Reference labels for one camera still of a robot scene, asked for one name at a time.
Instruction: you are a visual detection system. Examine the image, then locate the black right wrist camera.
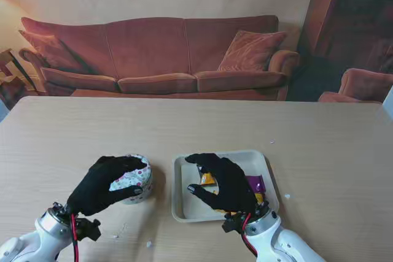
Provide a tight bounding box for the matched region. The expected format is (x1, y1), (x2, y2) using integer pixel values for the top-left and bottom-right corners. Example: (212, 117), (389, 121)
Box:
(221, 212), (246, 234)

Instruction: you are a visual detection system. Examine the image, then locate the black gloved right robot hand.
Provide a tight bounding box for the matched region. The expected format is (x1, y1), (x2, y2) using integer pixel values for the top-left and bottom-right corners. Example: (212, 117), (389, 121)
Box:
(184, 152), (257, 215)

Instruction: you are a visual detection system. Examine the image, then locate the red brown sofa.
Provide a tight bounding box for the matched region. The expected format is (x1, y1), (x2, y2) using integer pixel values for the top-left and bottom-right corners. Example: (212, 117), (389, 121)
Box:
(18, 15), (301, 102)

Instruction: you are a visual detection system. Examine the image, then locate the plain red sofa cushion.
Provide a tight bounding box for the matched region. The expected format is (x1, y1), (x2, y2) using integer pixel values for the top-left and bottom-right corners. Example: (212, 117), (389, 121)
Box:
(18, 30), (84, 71)

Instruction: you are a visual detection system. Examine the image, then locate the plain purple cookie packet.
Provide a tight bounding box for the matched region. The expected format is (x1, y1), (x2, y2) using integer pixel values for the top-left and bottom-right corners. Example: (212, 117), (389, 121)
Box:
(245, 175), (265, 194)

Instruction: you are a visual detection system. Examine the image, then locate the round polka dot box lid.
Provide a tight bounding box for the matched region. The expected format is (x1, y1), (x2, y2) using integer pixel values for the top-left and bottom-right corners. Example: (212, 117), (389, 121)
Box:
(110, 153), (152, 192)

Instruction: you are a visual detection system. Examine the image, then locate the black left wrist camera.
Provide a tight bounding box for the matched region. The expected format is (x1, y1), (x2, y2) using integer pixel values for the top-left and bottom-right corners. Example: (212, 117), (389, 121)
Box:
(75, 217), (102, 242)

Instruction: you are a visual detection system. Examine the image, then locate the round polka dot cookie box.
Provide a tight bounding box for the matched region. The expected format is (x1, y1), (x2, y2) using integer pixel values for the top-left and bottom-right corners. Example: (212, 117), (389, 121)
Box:
(121, 179), (154, 206)

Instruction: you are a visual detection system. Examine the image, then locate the black and orange cookie packet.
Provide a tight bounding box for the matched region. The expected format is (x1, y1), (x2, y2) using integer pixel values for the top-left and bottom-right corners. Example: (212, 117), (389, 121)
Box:
(196, 165), (219, 187)

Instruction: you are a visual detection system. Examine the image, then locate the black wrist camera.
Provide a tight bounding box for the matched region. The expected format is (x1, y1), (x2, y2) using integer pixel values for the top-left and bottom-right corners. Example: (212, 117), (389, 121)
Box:
(75, 217), (102, 242)
(221, 212), (246, 234)

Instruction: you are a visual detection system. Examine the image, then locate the wooden side chair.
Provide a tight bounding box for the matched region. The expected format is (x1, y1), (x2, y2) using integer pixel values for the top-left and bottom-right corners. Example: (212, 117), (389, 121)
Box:
(0, 48), (41, 103)

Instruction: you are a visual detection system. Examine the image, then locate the patterned red sofa cushion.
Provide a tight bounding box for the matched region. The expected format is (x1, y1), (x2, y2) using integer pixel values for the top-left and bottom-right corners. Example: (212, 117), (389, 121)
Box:
(217, 30), (289, 72)

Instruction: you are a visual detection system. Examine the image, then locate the beige rectangular tray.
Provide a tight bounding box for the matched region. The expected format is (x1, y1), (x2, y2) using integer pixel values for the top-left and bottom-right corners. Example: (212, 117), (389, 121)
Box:
(171, 149), (280, 223)

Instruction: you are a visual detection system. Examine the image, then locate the red brown armchair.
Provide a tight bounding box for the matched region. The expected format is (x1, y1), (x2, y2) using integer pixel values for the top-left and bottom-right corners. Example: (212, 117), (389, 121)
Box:
(317, 67), (393, 104)

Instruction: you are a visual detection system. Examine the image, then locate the dark wooden cabinet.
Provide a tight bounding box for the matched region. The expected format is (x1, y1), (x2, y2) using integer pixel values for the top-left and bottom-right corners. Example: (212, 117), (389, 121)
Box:
(302, 0), (393, 72)

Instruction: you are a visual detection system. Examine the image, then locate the red black left arm cable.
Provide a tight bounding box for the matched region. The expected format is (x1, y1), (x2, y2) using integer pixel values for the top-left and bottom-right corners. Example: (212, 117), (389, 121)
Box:
(69, 212), (81, 262)

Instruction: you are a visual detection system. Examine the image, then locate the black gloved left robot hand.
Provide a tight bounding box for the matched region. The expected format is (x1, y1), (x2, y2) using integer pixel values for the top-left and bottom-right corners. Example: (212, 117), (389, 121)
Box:
(66, 155), (147, 217)

